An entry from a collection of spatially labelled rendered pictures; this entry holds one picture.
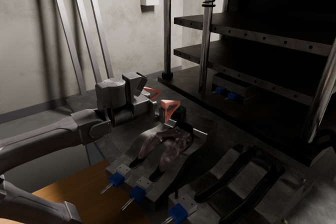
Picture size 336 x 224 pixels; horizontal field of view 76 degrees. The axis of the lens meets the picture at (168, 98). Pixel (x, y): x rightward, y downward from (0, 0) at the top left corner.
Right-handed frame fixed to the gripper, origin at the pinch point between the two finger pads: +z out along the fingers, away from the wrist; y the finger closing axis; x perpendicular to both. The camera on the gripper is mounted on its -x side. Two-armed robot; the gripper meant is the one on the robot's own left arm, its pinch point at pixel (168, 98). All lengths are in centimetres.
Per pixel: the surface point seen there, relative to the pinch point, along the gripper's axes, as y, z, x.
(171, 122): 23.2, 20.7, 30.1
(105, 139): 43, -7, 40
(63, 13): 217, 27, -5
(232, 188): -20.7, 13.2, 31.2
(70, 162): 132, -14, 120
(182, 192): -11.3, -2.1, 30.9
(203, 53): 51, 71, 8
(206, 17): 51, 70, -15
